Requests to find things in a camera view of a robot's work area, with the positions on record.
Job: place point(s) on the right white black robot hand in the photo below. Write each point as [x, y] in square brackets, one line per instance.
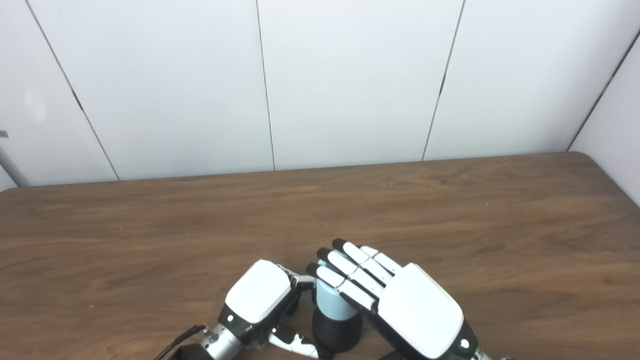
[420, 310]

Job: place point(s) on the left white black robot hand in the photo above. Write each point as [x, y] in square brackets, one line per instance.
[257, 292]

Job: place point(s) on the black funnel-shaped nozzle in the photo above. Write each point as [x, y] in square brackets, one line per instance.
[337, 332]

